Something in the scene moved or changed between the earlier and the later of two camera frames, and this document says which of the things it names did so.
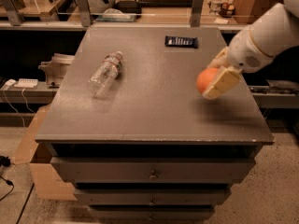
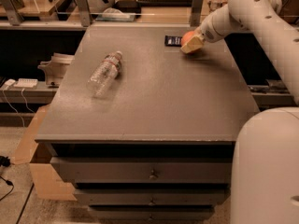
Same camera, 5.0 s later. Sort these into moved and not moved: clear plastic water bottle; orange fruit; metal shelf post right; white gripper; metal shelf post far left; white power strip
Moved: orange fruit; white gripper
Not moved: metal shelf post far left; white power strip; clear plastic water bottle; metal shelf post right
